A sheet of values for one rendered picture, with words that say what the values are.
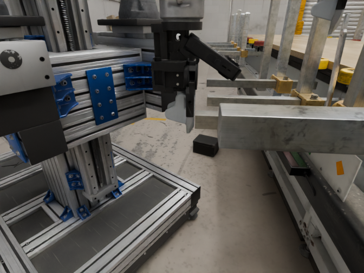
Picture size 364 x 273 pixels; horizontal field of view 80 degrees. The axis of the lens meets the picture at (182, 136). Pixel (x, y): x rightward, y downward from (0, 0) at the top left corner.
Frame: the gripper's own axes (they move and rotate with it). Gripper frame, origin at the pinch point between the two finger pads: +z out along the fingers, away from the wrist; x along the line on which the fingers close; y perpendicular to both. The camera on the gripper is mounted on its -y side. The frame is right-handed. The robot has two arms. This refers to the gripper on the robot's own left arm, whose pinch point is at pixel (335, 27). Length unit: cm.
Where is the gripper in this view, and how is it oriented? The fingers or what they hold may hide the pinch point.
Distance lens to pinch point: 62.4
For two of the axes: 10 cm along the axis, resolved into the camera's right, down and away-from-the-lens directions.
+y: -8.8, -2.2, 4.3
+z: 0.5, 8.5, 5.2
